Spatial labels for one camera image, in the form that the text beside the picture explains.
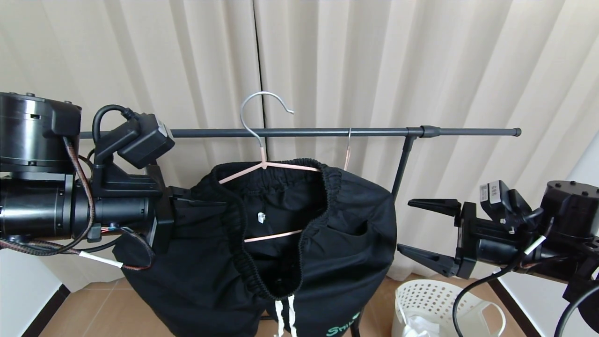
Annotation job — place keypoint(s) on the white laundry basket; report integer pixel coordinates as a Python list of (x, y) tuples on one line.
[(435, 299)]

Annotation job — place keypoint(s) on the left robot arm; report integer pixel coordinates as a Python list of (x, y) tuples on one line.
[(32, 135)]

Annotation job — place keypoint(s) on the pink clothes hanger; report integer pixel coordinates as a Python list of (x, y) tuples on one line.
[(347, 159), (263, 157)]

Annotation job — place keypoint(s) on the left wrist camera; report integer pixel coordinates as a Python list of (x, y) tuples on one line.
[(145, 140)]

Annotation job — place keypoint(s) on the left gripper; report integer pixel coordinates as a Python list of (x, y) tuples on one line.
[(117, 214)]

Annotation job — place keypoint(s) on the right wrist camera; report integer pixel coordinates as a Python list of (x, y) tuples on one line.
[(507, 206)]

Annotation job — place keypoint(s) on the black clothes rack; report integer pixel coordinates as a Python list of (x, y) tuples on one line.
[(468, 131)]

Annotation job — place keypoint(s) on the white garment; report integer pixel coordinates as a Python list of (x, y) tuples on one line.
[(421, 327)]

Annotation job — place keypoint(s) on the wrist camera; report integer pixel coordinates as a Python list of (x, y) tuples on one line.
[(507, 206), (145, 140)]

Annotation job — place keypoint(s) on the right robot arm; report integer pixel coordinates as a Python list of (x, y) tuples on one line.
[(571, 210)]

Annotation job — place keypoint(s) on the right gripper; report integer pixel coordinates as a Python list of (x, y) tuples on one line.
[(496, 245)]

